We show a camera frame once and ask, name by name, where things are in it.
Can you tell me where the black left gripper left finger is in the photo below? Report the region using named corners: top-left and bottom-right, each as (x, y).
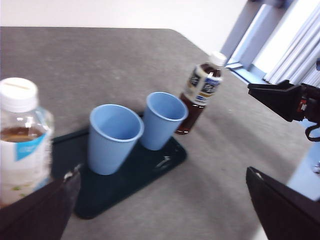
top-left (0, 164), bottom-right (82, 240)

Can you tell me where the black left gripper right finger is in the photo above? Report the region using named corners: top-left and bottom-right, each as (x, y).
top-left (246, 166), bottom-right (320, 240)

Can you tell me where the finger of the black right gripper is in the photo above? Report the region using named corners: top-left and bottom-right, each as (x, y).
top-left (247, 79), bottom-right (301, 123)

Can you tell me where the pale jasmine tea bottle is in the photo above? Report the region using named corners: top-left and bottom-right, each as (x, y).
top-left (0, 77), bottom-right (55, 208)

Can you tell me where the dark oolong tea bottle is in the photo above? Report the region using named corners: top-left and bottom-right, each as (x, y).
top-left (174, 51), bottom-right (227, 136)

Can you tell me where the blue ribbed plastic cup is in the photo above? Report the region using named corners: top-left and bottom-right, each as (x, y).
top-left (87, 103), bottom-right (145, 176)
top-left (138, 91), bottom-right (189, 152)

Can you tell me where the pale slatted panel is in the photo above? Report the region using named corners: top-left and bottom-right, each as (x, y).
top-left (219, 0), bottom-right (320, 89)

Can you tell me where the dark teal rectangular tray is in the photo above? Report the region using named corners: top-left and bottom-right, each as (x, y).
top-left (51, 113), bottom-right (188, 220)

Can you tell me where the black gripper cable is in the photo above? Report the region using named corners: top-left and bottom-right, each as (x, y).
top-left (304, 121), bottom-right (320, 143)

